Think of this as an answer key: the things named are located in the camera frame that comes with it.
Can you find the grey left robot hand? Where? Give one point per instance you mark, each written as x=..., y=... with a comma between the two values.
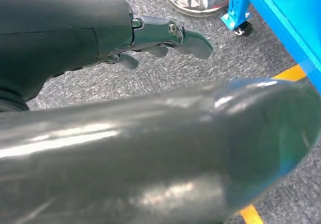
x=62, y=32

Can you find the blue metal shelf rack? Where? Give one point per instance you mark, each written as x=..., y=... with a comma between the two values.
x=288, y=16

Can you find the glossy dark grey robot shell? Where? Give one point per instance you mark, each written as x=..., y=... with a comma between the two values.
x=150, y=149

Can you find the yellow floor tape square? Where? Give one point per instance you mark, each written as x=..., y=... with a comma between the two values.
x=291, y=73

